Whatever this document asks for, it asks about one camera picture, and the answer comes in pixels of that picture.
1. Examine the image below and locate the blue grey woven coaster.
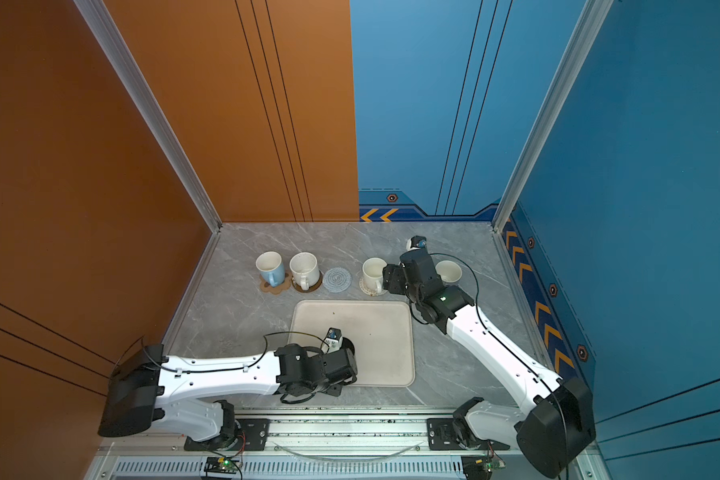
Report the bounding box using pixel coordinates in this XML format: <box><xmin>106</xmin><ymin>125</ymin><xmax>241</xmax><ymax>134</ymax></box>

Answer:
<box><xmin>323</xmin><ymin>267</ymin><xmax>352</xmax><ymax>293</ymax></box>

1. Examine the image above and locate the cream serving tray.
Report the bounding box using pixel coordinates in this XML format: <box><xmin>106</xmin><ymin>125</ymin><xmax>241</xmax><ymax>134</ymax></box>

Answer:
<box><xmin>289</xmin><ymin>300</ymin><xmax>415</xmax><ymax>388</ymax></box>

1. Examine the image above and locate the white mug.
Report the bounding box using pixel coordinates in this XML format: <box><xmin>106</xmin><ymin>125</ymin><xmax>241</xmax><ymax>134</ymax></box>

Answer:
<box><xmin>289</xmin><ymin>252</ymin><xmax>320</xmax><ymax>289</ymax></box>
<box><xmin>362</xmin><ymin>257</ymin><xmax>387</xmax><ymax>285</ymax></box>

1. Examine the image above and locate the left green circuit board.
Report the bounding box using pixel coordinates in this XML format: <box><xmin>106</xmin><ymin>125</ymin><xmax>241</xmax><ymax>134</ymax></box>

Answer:
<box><xmin>203</xmin><ymin>456</ymin><xmax>244</xmax><ymax>480</ymax></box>

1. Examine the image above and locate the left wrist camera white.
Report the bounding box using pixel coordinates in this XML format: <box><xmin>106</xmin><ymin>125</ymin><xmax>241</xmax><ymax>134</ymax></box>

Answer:
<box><xmin>323</xmin><ymin>327</ymin><xmax>343</xmax><ymax>353</ymax></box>

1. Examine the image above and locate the lavender mug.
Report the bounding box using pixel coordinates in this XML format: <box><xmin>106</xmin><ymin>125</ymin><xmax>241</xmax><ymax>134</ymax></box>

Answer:
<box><xmin>435</xmin><ymin>260</ymin><xmax>463</xmax><ymax>284</ymax></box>

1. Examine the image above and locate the aluminium front rail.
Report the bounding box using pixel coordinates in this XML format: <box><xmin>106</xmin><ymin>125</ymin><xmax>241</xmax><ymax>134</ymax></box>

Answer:
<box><xmin>96</xmin><ymin>404</ymin><xmax>522</xmax><ymax>458</ymax></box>

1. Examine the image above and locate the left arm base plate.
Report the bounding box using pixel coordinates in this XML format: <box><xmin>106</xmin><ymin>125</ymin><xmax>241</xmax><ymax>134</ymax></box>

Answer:
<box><xmin>183</xmin><ymin>418</ymin><xmax>270</xmax><ymax>453</ymax></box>

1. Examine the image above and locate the light blue mug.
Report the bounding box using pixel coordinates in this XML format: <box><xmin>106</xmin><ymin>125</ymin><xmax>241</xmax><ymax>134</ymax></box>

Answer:
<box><xmin>255</xmin><ymin>251</ymin><xmax>286</xmax><ymax>287</ymax></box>

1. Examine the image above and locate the green circuit board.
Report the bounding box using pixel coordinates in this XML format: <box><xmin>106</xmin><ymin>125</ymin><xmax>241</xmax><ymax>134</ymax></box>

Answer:
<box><xmin>203</xmin><ymin>456</ymin><xmax>244</xmax><ymax>480</ymax></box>
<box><xmin>461</xmin><ymin>456</ymin><xmax>506</xmax><ymax>480</ymax></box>

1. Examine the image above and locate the black mug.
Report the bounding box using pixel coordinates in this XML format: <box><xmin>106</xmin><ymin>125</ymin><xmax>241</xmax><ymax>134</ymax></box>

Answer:
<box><xmin>341</xmin><ymin>337</ymin><xmax>356</xmax><ymax>355</ymax></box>

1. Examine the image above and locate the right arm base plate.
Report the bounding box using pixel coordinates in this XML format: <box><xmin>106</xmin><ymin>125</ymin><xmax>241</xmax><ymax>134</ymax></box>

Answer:
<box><xmin>426</xmin><ymin>418</ymin><xmax>510</xmax><ymax>451</ymax></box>

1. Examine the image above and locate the cork paw print coaster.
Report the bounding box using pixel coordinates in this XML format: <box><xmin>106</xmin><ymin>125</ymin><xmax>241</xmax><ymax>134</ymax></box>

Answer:
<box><xmin>259</xmin><ymin>276</ymin><xmax>292</xmax><ymax>295</ymax></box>

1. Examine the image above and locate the glossy brown round coaster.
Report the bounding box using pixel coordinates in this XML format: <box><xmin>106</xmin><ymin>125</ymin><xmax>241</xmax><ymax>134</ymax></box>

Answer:
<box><xmin>291</xmin><ymin>276</ymin><xmax>323</xmax><ymax>294</ymax></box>

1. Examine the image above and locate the right green circuit board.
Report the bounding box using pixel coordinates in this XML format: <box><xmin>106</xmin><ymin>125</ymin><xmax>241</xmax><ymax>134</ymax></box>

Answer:
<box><xmin>461</xmin><ymin>456</ymin><xmax>506</xmax><ymax>480</ymax></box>

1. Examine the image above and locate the white woven rope coaster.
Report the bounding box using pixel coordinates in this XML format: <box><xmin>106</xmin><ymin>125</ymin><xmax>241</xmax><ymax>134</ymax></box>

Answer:
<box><xmin>359</xmin><ymin>279</ymin><xmax>387</xmax><ymax>297</ymax></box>

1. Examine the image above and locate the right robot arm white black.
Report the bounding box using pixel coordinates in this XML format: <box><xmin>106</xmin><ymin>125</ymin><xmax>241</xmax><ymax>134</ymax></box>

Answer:
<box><xmin>382</xmin><ymin>247</ymin><xmax>596</xmax><ymax>479</ymax></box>

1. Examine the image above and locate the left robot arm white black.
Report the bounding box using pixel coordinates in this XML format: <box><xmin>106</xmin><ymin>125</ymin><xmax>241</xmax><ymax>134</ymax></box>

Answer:
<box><xmin>98</xmin><ymin>341</ymin><xmax>358</xmax><ymax>449</ymax></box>

